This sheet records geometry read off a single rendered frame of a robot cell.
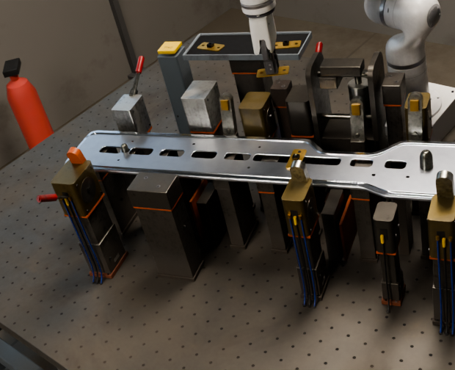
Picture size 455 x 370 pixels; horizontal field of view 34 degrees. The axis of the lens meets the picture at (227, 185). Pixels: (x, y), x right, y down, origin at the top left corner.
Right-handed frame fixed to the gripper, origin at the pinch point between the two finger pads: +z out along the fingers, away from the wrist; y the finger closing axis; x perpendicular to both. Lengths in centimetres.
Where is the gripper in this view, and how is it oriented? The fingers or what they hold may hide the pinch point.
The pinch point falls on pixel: (271, 64)
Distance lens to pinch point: 193.3
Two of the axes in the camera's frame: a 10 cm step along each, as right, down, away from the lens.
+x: 9.6, -0.8, -2.6
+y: -1.5, 6.4, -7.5
